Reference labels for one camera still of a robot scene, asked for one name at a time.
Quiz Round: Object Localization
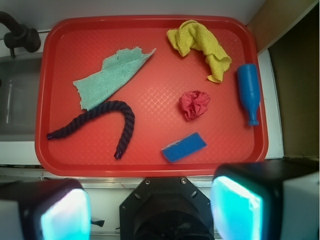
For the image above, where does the brown cardboard box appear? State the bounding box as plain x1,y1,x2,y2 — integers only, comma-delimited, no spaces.
247,0,320,159

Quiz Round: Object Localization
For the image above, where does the yellow cloth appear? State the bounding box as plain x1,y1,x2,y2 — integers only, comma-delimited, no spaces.
166,20,232,83

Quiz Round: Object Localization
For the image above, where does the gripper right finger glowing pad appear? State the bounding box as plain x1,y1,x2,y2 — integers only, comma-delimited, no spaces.
210,159,320,240

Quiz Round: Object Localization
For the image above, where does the dark metal faucet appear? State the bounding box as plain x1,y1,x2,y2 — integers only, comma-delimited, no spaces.
0,11,41,59

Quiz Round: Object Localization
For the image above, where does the red plastic tray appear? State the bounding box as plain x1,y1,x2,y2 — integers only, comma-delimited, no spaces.
35,16,268,177

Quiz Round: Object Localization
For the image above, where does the light green cloth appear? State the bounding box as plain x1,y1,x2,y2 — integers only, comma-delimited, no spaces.
72,47,156,111

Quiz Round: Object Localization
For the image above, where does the blue sponge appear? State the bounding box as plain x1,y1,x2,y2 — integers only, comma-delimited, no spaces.
161,132,207,163

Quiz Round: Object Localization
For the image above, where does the blue plastic bottle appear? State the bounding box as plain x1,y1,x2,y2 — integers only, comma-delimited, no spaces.
236,63,261,126

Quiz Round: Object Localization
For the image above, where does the metal sink basin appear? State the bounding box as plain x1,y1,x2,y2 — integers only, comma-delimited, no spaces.
0,53,43,142

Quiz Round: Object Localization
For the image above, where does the dark blue twisted rope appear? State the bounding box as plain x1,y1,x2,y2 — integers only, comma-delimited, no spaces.
46,99,136,160

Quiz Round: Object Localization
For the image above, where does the crumpled red paper ball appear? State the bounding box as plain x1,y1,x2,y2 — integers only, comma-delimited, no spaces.
179,90,211,121

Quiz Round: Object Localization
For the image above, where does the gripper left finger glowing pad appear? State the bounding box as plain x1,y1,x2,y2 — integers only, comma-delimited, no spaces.
0,178,92,240

